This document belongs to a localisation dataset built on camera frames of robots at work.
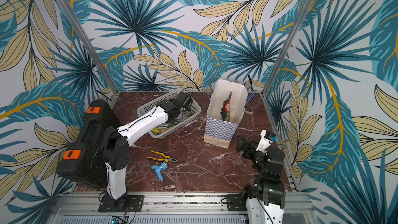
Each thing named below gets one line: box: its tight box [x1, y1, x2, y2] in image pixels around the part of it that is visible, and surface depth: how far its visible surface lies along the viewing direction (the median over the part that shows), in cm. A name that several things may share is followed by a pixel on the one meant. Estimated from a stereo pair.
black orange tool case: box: [56, 99, 122, 189], surface depth 67 cm
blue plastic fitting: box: [151, 161, 169, 184], surface depth 83 cm
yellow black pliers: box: [146, 149, 179, 163], surface depth 88 cm
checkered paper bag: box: [203, 79, 248, 149], surface depth 86 cm
